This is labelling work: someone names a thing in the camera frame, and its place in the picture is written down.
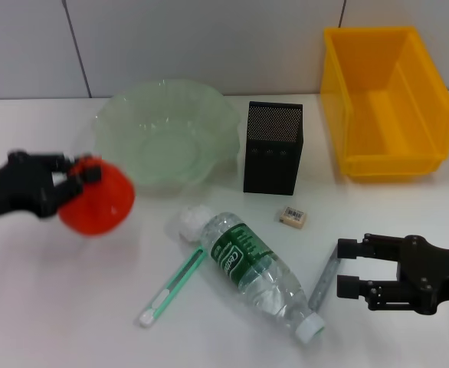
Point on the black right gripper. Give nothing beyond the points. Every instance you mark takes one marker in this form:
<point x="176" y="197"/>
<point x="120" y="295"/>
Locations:
<point x="431" y="272"/>

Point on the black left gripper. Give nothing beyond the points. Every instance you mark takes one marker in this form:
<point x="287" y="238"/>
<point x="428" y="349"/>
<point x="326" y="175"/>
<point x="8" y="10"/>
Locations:
<point x="17" y="188"/>

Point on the white paper ball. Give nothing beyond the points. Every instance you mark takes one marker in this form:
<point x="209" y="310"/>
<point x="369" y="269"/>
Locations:
<point x="190" y="222"/>

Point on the clear green label water bottle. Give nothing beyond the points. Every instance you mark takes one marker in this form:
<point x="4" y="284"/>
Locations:
<point x="255" y="276"/>

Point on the grey marker pen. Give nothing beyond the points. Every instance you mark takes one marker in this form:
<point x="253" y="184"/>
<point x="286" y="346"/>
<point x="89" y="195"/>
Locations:
<point x="322" y="283"/>

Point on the beige eraser with barcode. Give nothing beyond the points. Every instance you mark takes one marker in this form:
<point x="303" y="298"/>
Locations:
<point x="291" y="217"/>

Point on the mint green utility knife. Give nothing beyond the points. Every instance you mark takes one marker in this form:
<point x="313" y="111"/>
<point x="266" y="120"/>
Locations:
<point x="171" y="285"/>

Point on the black mesh pen holder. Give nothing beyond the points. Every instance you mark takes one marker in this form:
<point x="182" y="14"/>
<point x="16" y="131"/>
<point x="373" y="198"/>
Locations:
<point x="270" y="168"/>

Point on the pale green glass bowl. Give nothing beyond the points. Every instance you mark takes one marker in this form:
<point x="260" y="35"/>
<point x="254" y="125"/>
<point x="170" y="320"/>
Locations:
<point x="171" y="126"/>

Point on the yellow plastic storage bin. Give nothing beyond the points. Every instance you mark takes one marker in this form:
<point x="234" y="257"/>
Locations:
<point x="381" y="115"/>

